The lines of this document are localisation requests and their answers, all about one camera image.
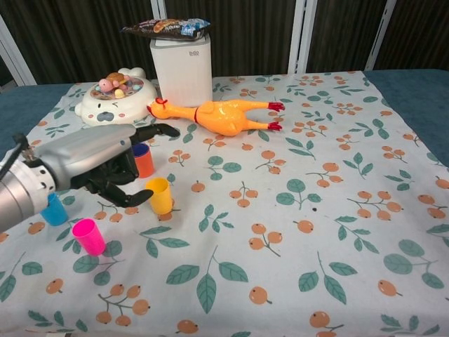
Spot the pink plastic cup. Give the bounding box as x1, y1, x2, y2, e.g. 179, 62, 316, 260
72, 218, 106, 256

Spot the dark purple snack bag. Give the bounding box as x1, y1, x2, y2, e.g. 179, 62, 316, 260
120, 18, 213, 38

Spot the yellow rubber chicken toy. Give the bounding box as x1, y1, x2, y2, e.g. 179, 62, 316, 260
146, 97, 284, 137

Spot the white seal fishing toy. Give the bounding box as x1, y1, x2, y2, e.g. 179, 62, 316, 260
74, 68, 159, 126

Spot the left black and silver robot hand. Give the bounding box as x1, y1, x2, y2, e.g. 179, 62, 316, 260
33, 122, 182, 209

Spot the white square desktop bin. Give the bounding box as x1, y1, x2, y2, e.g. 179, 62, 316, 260
149, 34, 214, 108

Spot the floral leaf print tablecloth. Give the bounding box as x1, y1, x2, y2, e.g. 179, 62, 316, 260
0, 70, 449, 337

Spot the yellow plastic cup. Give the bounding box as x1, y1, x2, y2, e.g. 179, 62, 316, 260
145, 178, 173, 215

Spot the orange plastic cup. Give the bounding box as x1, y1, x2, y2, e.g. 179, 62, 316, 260
134, 149, 155, 179

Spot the black partition screen panel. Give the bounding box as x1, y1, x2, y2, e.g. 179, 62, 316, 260
0, 0, 166, 87
150, 0, 316, 77
364, 0, 449, 71
290, 0, 383, 73

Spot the light blue plastic cup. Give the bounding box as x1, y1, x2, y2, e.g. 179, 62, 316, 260
39, 192, 69, 226

